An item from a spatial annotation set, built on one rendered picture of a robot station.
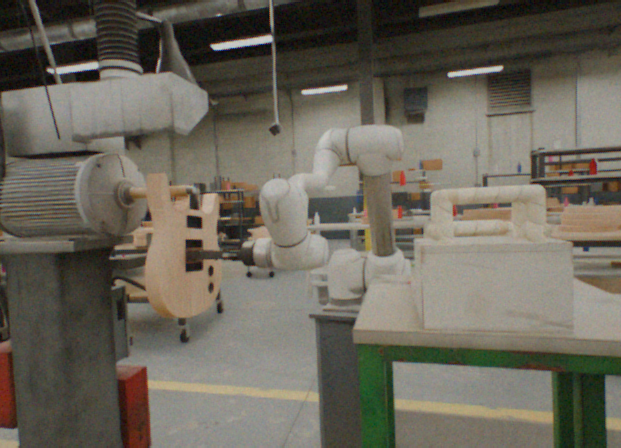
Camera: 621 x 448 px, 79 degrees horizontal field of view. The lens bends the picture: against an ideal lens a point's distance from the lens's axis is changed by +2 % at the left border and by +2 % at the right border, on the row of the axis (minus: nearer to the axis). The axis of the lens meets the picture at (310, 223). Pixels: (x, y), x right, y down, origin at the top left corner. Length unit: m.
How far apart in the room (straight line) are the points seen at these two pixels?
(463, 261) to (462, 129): 11.53
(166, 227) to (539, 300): 0.89
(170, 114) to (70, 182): 0.38
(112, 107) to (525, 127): 12.05
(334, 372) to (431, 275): 1.09
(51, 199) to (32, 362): 0.50
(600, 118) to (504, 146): 2.44
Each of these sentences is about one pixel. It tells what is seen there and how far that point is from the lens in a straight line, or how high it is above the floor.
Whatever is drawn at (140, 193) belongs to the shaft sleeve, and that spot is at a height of 1.25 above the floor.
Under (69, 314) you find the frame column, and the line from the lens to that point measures 1.35.
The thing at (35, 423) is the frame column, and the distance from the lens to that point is 1.52.
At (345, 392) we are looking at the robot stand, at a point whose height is 0.35.
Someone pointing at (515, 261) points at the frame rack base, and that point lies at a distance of 0.81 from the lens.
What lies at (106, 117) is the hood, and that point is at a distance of 1.11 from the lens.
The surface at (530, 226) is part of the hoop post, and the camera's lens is 0.83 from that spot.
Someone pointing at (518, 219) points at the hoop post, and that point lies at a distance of 0.91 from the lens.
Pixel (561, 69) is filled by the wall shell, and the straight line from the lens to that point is 13.21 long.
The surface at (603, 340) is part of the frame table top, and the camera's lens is 0.87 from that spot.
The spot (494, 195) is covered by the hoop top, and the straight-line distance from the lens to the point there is 0.80.
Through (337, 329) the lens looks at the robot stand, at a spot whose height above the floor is 0.63.
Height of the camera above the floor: 1.19
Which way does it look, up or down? 3 degrees down
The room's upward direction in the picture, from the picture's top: 3 degrees counter-clockwise
